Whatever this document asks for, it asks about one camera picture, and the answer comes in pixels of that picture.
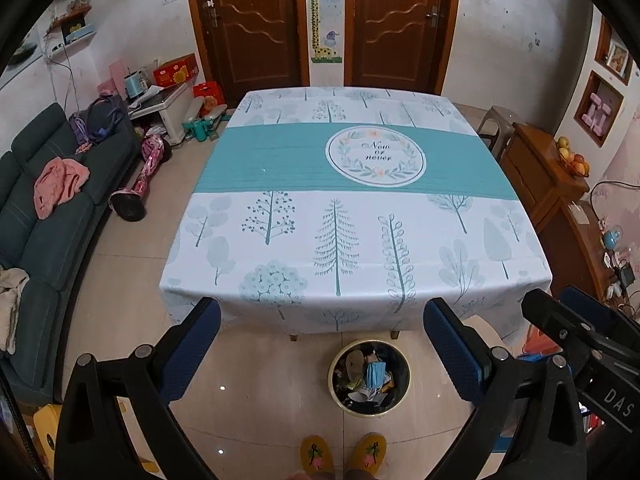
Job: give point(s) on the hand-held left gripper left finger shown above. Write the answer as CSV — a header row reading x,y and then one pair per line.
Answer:
x,y
195,345

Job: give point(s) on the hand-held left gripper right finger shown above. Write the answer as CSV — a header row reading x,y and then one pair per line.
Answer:
x,y
450,350

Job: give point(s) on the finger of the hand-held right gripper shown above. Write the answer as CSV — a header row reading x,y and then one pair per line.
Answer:
x,y
542,312
587,307

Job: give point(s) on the yellow-rimmed black trash bin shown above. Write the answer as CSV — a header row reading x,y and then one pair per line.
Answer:
x,y
397,365

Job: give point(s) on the blue face mask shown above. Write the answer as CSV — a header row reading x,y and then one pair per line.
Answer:
x,y
375,375

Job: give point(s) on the pink plastic stool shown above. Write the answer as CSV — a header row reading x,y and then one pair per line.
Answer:
x,y
537,342

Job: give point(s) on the black power adapter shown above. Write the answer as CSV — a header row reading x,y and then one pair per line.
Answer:
x,y
626,275

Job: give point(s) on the low wooden cabinet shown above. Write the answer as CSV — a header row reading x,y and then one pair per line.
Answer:
x,y
575,245

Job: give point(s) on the blue round toy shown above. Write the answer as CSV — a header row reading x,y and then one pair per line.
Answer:
x,y
612,237

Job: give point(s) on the yellow embroidered slipper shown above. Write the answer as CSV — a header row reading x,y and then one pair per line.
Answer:
x,y
367,452
316,455

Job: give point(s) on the tall wooden cabinet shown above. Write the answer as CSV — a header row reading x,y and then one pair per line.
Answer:
x,y
540,170

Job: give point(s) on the fruit bowl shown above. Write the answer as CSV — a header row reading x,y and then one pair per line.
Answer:
x,y
572,157

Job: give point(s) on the person's right leg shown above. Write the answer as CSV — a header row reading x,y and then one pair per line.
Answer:
x,y
361,475

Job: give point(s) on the person's leg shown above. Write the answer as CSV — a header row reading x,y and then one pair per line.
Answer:
x,y
306,476
361,475

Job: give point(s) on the table with tree-print cloth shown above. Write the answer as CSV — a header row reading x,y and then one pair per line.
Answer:
x,y
300,210

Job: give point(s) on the person's left leg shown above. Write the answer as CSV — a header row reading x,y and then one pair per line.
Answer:
x,y
306,476

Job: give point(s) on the yellow bag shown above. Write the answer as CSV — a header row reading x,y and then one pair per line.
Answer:
x,y
47,435

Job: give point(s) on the dark teal sofa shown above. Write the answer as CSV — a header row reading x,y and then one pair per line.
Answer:
x,y
50,250

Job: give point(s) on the pink printed hoverboard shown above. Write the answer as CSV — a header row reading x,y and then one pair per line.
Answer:
x,y
137,180

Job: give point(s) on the cream cloth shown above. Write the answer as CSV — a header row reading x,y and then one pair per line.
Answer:
x,y
10,305

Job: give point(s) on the grey plastic stool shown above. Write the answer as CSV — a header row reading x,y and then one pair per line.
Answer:
x,y
495,127

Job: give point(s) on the pink ornament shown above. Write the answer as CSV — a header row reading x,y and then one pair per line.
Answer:
x,y
600,110

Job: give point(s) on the pink cloth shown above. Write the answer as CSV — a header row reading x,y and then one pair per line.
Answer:
x,y
57,182

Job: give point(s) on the teal stepper machine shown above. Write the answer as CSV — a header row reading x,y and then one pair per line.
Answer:
x,y
202,122

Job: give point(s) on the white side table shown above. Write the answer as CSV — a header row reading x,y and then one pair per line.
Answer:
x,y
167,105

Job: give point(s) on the purple bag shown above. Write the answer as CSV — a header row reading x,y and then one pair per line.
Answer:
x,y
97,120

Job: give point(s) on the red gift bag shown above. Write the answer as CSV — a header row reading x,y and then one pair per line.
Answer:
x,y
207,97

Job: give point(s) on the blue ribbon roll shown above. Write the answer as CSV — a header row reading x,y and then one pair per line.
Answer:
x,y
132,85

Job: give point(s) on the red cardboard box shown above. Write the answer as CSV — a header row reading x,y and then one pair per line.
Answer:
x,y
175,71

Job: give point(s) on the pink paper bag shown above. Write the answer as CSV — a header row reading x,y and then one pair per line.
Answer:
x,y
117,75

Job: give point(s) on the brown wooden door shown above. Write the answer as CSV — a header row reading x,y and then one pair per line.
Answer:
x,y
400,30
250,35

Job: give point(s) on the giraffe height chart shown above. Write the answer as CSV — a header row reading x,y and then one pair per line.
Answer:
x,y
325,45

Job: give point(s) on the photo frame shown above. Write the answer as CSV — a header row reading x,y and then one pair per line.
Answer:
x,y
617,57

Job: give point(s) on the wall shelf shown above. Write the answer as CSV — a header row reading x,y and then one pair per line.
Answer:
x,y
75,25

